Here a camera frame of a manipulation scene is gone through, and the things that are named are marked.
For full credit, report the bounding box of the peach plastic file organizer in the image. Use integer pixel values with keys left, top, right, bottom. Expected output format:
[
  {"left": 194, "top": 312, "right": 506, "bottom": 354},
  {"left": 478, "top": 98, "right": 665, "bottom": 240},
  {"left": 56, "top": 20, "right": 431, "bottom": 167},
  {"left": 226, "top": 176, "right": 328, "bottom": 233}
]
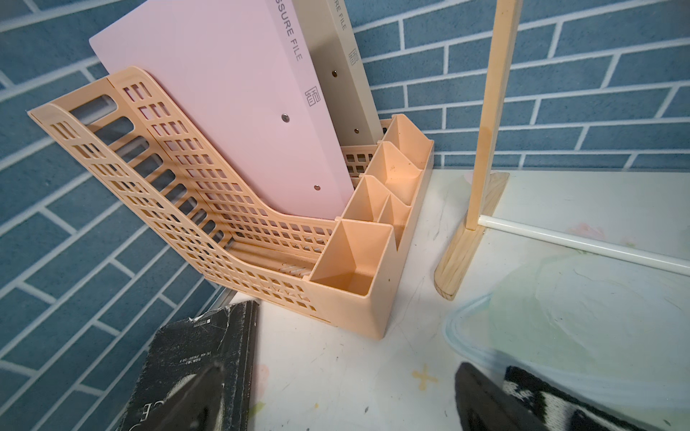
[{"left": 30, "top": 66, "right": 434, "bottom": 339}]

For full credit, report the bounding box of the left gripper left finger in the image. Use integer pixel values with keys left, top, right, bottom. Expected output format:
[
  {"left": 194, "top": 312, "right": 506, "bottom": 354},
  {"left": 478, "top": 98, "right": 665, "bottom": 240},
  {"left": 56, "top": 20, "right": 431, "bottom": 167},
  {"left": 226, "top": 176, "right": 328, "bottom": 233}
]
[{"left": 153, "top": 362, "right": 225, "bottom": 430}]

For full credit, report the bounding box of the beige file folder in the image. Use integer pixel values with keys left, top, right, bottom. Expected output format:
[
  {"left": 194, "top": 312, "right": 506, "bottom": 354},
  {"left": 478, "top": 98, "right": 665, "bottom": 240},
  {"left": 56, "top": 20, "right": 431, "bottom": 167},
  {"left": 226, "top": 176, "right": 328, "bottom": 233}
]
[{"left": 293, "top": 0, "right": 384, "bottom": 147}]

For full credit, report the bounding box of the wooden clothes rack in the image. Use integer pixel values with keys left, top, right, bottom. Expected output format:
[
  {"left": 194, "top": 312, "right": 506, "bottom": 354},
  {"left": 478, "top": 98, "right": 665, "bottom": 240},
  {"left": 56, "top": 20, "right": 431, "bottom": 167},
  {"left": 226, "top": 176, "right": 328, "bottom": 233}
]
[{"left": 433, "top": 0, "right": 690, "bottom": 302}]

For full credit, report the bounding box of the pink file folder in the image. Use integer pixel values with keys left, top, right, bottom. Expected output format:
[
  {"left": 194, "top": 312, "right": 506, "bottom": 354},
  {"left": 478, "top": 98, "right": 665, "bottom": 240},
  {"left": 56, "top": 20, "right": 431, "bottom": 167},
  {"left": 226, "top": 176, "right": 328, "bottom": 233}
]
[{"left": 90, "top": 1, "right": 354, "bottom": 218}]

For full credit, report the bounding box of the black white houndstooth scarf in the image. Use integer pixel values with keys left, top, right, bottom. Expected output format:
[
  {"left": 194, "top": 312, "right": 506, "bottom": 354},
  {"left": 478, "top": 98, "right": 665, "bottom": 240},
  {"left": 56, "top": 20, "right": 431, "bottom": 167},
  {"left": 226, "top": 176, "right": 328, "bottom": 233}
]
[{"left": 502, "top": 366, "right": 643, "bottom": 431}]

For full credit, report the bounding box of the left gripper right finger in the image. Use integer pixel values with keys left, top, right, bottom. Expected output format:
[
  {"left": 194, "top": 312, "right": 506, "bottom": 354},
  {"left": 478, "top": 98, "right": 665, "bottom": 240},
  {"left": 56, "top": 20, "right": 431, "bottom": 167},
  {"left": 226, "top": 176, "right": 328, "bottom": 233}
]
[{"left": 455, "top": 362, "right": 547, "bottom": 431}]

